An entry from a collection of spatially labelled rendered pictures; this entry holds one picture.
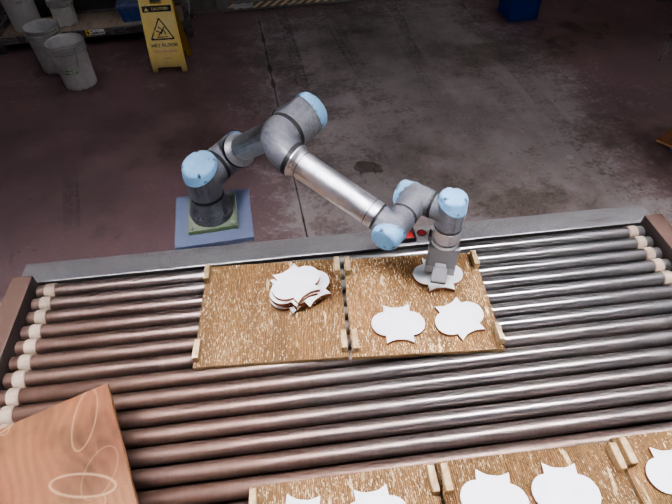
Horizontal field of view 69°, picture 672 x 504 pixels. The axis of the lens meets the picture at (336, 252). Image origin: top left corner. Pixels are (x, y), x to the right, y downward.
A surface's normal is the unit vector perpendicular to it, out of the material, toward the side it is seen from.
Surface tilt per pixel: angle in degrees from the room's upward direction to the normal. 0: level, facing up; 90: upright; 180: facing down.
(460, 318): 0
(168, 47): 77
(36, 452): 0
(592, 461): 0
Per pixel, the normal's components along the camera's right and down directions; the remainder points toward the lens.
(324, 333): -0.01, -0.68
